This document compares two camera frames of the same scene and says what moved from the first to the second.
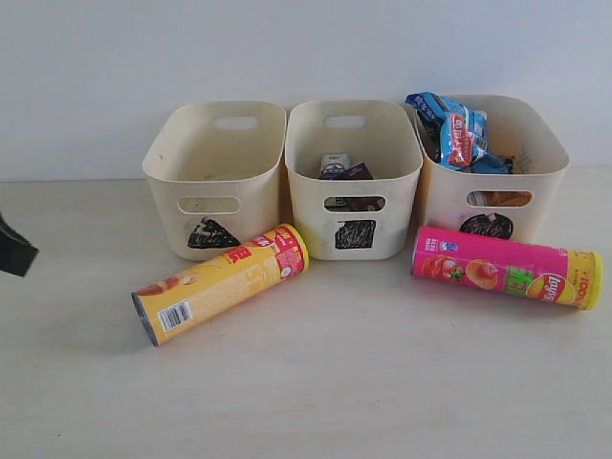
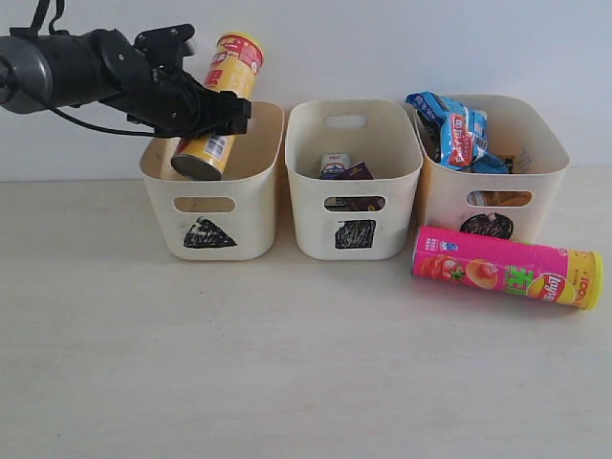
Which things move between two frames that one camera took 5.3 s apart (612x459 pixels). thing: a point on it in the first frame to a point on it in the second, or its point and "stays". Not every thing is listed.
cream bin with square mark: x=386 y=134 stays
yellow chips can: x=180 y=301 to x=235 y=67
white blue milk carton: x=332 y=165 stays
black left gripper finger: x=16 y=252 to x=171 y=103
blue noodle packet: x=464 y=142 stays
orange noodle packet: x=498 y=198 stays
